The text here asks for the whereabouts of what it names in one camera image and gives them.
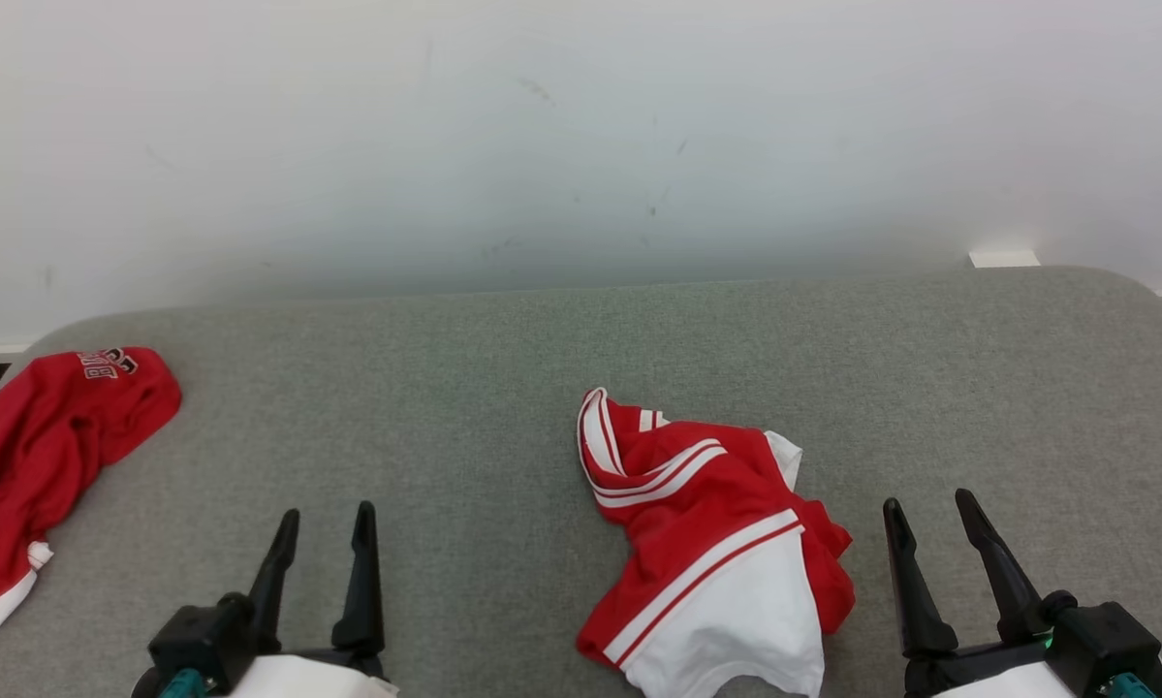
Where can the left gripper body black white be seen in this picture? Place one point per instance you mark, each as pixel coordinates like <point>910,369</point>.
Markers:
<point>203,635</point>

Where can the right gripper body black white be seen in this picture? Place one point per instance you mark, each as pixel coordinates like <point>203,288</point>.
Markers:
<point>1104,640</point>

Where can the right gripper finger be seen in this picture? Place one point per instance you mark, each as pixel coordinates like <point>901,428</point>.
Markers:
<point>915,601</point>
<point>1012,591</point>

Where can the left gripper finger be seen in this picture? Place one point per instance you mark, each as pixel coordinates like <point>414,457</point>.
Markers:
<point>362,591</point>
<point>272,582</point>

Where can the red garment with white stripes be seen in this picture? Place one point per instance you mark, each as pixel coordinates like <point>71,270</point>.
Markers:
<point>697,504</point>

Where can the red garment with chest print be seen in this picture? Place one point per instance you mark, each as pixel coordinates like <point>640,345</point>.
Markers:
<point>47,436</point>

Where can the small white wall block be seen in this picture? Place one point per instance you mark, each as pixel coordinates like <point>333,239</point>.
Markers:
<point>1004,259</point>

